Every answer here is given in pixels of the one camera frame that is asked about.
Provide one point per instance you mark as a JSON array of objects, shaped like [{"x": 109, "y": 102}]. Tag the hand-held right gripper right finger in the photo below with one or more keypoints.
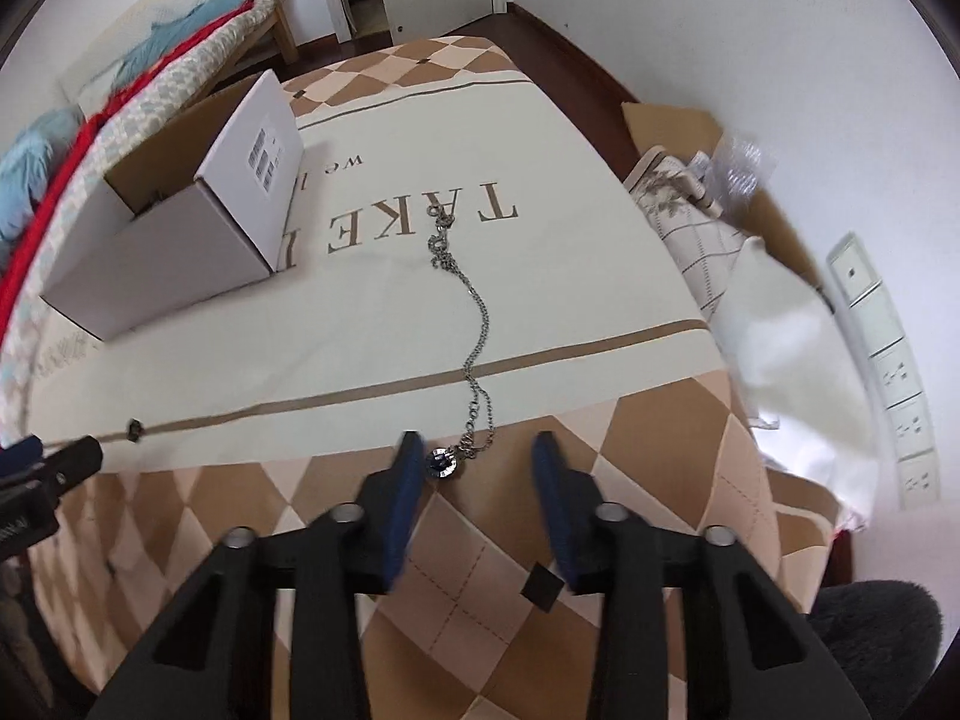
[{"x": 559, "y": 510}]

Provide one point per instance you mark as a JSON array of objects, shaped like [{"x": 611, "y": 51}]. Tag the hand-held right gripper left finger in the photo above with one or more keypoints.
[{"x": 401, "y": 510}]

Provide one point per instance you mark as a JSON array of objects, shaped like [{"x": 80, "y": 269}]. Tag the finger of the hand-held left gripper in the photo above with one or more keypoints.
[
  {"x": 19, "y": 454},
  {"x": 75, "y": 465}
]

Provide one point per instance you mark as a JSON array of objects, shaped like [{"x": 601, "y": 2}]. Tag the white cardboard box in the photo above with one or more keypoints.
[{"x": 150, "y": 262}]

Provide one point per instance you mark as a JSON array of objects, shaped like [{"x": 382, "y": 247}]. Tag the beige checkered printed tablecloth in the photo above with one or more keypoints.
[{"x": 600, "y": 277}]

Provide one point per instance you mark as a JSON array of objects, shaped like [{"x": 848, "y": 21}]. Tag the light blue duvet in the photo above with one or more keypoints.
[{"x": 30, "y": 157}]

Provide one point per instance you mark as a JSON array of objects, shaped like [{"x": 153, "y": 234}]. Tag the patterned beige cloth bag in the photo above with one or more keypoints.
[{"x": 697, "y": 247}]

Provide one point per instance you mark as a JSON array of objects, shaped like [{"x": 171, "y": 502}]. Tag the white power strip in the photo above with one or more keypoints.
[{"x": 904, "y": 420}]

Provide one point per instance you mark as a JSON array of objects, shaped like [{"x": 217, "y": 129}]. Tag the clear plastic bag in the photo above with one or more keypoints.
[{"x": 742, "y": 161}]

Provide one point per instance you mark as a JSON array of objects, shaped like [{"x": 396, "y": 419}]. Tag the light blue blanket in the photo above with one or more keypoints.
[{"x": 195, "y": 22}]

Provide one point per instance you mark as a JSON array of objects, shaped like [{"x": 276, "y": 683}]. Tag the wooden bed frame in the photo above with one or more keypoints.
[{"x": 286, "y": 34}]

